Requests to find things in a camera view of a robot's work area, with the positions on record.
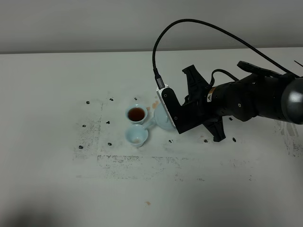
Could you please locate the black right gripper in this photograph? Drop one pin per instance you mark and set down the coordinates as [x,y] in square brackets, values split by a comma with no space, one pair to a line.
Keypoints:
[204,104]

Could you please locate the light blue porcelain teapot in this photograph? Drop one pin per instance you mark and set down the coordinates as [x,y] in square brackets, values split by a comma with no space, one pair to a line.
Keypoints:
[160,119]

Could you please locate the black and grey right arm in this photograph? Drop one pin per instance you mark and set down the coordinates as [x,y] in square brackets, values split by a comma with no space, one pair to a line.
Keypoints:
[262,93]

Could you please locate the far light blue teacup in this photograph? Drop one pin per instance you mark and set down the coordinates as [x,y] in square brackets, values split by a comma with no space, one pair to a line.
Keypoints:
[136,114]

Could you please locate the light blue teacup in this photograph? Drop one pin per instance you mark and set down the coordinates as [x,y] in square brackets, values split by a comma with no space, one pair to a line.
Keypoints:
[136,114]
[136,135]

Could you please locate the near light blue teacup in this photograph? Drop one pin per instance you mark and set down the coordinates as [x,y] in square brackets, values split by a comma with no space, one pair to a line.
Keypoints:
[136,135]

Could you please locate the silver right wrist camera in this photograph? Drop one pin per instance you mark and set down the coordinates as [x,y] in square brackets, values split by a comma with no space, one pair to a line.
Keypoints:
[175,111]

